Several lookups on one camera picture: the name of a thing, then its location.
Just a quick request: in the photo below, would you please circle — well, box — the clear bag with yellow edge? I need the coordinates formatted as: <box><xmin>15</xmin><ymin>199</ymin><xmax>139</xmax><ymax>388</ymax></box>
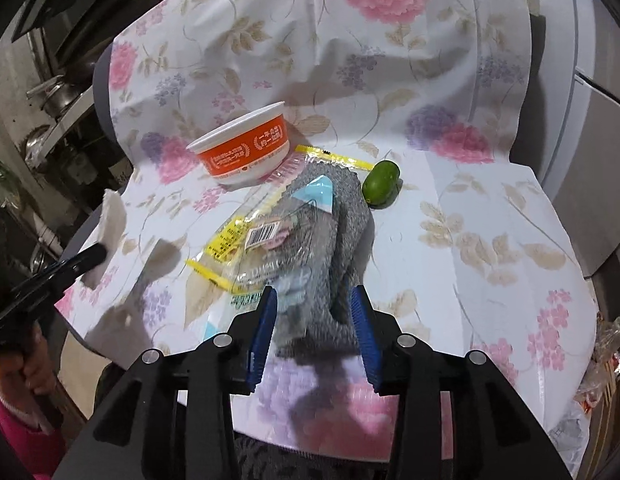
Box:
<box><xmin>185</xmin><ymin>144</ymin><xmax>376</xmax><ymax>341</ymax></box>

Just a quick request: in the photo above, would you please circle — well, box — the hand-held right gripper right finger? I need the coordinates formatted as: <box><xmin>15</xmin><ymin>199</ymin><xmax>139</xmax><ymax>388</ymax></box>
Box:
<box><xmin>350</xmin><ymin>284</ymin><xmax>573</xmax><ymax>480</ymax></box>

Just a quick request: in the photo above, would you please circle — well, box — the floral printed cloth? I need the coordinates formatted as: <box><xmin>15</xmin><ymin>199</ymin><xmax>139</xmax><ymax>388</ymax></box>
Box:
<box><xmin>55</xmin><ymin>0</ymin><xmax>598</xmax><ymax>453</ymax></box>

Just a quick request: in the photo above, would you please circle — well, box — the orange and white paper bowl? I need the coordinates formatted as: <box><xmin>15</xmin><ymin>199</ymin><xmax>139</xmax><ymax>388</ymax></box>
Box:
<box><xmin>186</xmin><ymin>101</ymin><xmax>291</xmax><ymax>189</ymax></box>

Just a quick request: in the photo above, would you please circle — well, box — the trash bin with clear bag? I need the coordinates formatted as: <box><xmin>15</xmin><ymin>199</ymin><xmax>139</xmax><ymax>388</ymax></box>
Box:
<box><xmin>545</xmin><ymin>400</ymin><xmax>598</xmax><ymax>480</ymax></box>

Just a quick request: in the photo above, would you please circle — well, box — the white foam block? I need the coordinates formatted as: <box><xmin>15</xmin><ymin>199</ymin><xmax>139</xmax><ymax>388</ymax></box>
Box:
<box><xmin>87</xmin><ymin>189</ymin><xmax>128</xmax><ymax>291</ymax></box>

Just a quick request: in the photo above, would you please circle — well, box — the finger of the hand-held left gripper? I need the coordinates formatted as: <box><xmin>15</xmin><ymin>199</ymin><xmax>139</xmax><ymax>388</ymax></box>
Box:
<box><xmin>10</xmin><ymin>244</ymin><xmax>108</xmax><ymax>303</ymax></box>

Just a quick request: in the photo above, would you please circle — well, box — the stainless steel kitchen counter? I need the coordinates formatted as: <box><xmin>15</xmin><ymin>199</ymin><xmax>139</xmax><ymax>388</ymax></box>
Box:
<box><xmin>25</xmin><ymin>85</ymin><xmax>98</xmax><ymax>163</ymax></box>

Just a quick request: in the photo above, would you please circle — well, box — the person's left hand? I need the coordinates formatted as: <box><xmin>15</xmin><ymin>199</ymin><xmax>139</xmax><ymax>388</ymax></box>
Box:
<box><xmin>0</xmin><ymin>321</ymin><xmax>57</xmax><ymax>401</ymax></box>

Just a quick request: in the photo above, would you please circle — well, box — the white refrigerator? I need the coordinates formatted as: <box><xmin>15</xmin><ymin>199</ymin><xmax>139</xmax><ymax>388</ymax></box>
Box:
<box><xmin>510</xmin><ymin>0</ymin><xmax>620</xmax><ymax>281</ymax></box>

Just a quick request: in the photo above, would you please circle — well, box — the crinkled clear plastic bag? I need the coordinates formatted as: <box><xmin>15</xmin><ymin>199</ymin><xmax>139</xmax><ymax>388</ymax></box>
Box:
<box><xmin>575</xmin><ymin>310</ymin><xmax>620</xmax><ymax>411</ymax></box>

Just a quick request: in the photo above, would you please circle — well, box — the grey knitted sock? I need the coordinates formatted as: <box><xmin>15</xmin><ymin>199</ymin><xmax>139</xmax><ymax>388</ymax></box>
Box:
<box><xmin>270</xmin><ymin>165</ymin><xmax>376</xmax><ymax>361</ymax></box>

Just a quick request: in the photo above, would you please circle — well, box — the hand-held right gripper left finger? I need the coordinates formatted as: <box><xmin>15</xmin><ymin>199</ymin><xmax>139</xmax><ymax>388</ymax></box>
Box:
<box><xmin>55</xmin><ymin>285</ymin><xmax>280</xmax><ymax>480</ymax></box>

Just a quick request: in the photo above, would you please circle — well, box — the small green lime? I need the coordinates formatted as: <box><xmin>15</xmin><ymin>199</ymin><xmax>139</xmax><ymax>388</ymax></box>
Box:
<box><xmin>361</xmin><ymin>160</ymin><xmax>402</xmax><ymax>208</ymax></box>

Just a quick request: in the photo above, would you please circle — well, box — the steel pot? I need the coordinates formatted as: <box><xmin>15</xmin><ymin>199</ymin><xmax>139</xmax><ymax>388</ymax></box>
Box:
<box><xmin>27</xmin><ymin>75</ymin><xmax>83</xmax><ymax>118</ymax></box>

